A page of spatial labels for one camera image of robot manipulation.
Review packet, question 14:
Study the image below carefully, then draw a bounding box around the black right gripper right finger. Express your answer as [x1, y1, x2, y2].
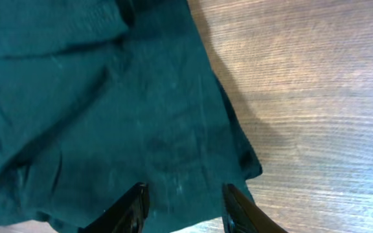
[222, 184, 288, 233]

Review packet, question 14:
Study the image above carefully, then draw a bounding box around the black shorts white lining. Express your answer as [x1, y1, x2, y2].
[0, 0, 262, 232]

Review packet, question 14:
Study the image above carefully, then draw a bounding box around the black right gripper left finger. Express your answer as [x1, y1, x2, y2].
[78, 183, 150, 233]

